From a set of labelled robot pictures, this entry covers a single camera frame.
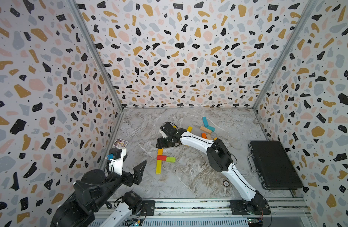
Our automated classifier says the orange-yellow long block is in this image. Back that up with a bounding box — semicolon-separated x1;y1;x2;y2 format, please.
157;149;163;156

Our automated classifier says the red block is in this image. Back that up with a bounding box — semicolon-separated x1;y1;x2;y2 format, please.
157;155;167;161

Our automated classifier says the lime green block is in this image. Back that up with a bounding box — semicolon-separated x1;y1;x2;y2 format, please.
166;157;176;163

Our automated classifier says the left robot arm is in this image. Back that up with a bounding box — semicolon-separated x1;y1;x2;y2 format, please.
51;161;147;227

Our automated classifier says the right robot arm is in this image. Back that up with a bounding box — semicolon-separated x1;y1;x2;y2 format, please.
156;122;270;214

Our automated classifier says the small printed card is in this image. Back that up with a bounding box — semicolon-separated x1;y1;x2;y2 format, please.
113;138;129;148

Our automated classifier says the natural wood upper block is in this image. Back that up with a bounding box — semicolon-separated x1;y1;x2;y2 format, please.
200;126;212;134

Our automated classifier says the teal long block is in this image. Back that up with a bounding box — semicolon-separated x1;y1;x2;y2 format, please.
202;117;209;127

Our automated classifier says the teal small block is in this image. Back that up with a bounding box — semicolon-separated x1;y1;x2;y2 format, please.
207;126;215;131

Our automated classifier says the black carrying case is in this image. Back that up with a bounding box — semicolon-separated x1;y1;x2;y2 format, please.
248;141;303;190

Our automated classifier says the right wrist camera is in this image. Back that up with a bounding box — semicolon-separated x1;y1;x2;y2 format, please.
159;126;167;138

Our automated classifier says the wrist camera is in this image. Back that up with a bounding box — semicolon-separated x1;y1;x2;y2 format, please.
106;147;127;176
159;126;167;138

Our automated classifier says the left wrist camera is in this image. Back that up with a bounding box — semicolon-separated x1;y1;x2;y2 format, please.
106;147;127;176

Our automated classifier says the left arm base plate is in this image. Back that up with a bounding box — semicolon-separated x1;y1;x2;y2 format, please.
133;200;156;217

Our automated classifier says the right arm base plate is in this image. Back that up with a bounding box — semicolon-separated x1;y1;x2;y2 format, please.
229;200;271;215

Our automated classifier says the aluminium front rail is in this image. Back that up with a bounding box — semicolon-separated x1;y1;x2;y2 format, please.
88;198;313;227

